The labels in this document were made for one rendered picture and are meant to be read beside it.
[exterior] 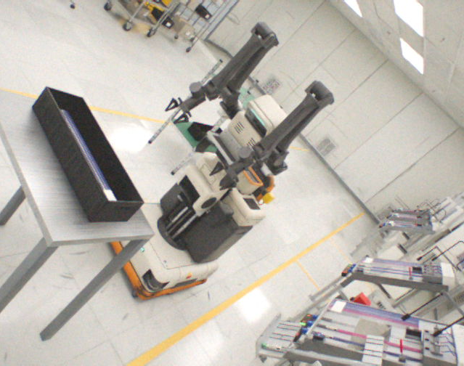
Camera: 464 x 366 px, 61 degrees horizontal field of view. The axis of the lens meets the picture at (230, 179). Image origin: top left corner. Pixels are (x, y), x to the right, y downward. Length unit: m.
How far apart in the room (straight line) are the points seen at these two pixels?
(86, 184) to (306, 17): 10.86
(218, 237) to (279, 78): 9.48
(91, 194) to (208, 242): 1.25
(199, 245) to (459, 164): 8.85
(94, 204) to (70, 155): 0.22
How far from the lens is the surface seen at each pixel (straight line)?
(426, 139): 10.77
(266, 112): 2.04
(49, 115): 1.64
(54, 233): 1.30
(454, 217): 6.66
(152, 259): 2.39
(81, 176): 1.45
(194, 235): 2.58
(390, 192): 10.78
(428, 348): 2.21
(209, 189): 2.19
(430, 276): 3.51
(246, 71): 2.07
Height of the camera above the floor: 1.66
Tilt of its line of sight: 20 degrees down
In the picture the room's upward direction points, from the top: 46 degrees clockwise
